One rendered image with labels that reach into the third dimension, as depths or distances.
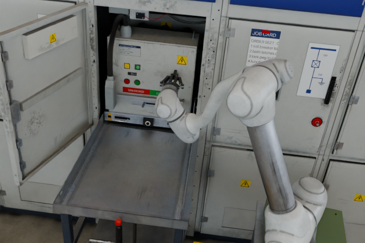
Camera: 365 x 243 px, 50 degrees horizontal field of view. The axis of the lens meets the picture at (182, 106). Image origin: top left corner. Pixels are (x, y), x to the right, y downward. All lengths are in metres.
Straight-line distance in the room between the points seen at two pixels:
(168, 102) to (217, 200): 1.02
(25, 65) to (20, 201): 1.38
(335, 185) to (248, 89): 1.40
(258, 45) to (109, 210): 1.08
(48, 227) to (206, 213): 1.10
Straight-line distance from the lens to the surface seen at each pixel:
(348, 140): 2.40
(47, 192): 2.87
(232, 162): 2.40
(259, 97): 1.31
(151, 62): 2.17
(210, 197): 2.59
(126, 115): 2.35
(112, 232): 2.66
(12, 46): 1.78
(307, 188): 1.72
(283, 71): 1.45
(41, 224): 3.02
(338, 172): 2.52
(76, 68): 2.17
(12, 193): 2.99
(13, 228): 3.04
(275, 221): 1.58
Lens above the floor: 2.14
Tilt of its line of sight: 30 degrees down
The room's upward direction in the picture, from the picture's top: 5 degrees clockwise
